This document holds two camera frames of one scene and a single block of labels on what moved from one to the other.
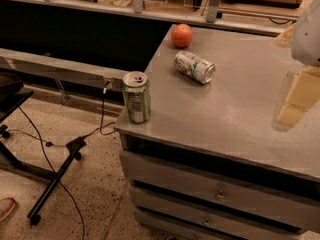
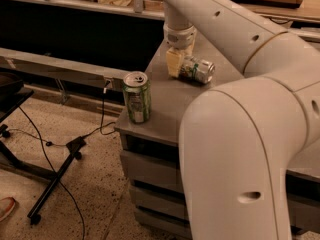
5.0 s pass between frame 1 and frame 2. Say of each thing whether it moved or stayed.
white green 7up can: stayed
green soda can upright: stayed
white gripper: moved
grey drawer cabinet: stayed
